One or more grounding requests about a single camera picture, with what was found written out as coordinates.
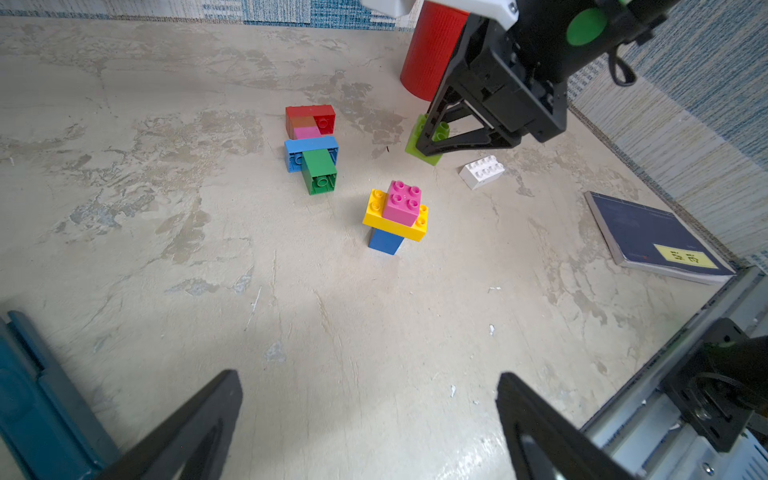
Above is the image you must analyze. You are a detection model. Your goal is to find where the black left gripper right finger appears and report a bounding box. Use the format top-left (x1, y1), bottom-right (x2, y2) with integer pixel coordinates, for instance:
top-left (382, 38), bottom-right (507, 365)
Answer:
top-left (496, 372), bottom-right (632, 479)

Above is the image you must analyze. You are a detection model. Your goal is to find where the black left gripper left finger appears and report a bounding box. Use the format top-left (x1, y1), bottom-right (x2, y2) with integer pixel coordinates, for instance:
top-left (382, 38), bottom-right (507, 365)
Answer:
top-left (99, 369), bottom-right (243, 479)

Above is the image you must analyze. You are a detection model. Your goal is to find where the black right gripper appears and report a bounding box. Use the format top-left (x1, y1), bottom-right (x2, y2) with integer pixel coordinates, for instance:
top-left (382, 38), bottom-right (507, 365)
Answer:
top-left (416, 14), bottom-right (568, 157)

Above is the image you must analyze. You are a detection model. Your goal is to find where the lime green lego brick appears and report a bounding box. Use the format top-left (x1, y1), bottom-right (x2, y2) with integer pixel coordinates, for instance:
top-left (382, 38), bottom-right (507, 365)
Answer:
top-left (404, 113), bottom-right (451, 167)

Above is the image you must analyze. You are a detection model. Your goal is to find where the pink lego brick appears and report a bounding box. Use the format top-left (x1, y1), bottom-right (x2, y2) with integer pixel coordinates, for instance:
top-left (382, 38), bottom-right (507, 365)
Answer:
top-left (382, 180), bottom-right (422, 227)

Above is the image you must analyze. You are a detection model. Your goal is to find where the yellow lego brick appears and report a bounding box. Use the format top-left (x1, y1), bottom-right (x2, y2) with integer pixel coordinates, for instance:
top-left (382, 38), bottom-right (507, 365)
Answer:
top-left (362, 189), bottom-right (429, 242)

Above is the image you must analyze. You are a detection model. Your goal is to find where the red lego brick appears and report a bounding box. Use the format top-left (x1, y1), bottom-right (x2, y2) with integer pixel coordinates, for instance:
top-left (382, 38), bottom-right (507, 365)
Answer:
top-left (285, 105), bottom-right (336, 140)

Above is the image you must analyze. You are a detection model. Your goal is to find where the dark blue lego brick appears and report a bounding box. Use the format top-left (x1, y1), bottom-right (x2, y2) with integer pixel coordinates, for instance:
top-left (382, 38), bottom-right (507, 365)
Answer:
top-left (368, 228), bottom-right (404, 256)

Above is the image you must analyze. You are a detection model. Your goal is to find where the magenta lego brick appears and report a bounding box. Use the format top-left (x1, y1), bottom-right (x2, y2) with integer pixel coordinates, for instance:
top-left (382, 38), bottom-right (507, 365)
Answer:
top-left (293, 126), bottom-right (322, 140)

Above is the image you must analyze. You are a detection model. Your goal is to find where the orange lego brick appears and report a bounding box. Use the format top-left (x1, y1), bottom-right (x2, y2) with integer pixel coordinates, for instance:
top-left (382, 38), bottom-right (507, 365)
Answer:
top-left (289, 116), bottom-right (317, 128)

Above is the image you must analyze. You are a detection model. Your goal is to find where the light blue lego brick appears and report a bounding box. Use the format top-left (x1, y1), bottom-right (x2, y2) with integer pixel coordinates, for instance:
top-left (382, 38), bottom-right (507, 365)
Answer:
top-left (284, 136), bottom-right (339, 173)

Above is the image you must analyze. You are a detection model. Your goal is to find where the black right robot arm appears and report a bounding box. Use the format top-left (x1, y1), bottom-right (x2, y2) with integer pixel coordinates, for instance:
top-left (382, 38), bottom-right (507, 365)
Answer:
top-left (415, 0), bottom-right (675, 157)

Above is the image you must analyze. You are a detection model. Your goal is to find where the white lego brick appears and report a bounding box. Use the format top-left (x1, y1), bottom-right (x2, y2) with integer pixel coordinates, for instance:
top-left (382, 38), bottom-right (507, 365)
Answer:
top-left (459, 155), bottom-right (505, 190)

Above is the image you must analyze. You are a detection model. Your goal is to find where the red pen cup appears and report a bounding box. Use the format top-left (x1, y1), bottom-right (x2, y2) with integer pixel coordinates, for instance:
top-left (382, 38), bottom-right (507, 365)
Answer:
top-left (400, 1), bottom-right (469, 101)

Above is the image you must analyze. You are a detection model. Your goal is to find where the teal blue marker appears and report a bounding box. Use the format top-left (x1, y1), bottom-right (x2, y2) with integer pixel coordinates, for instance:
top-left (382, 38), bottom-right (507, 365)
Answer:
top-left (1, 311), bottom-right (121, 479)

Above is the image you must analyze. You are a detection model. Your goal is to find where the dark blue notebook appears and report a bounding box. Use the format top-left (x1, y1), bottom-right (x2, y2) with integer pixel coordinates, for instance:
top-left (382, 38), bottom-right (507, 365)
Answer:
top-left (585, 191), bottom-right (734, 285)

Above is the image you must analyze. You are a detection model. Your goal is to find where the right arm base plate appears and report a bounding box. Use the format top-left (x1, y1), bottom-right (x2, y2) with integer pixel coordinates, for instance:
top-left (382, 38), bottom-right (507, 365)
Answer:
top-left (662, 318), bottom-right (767, 453)

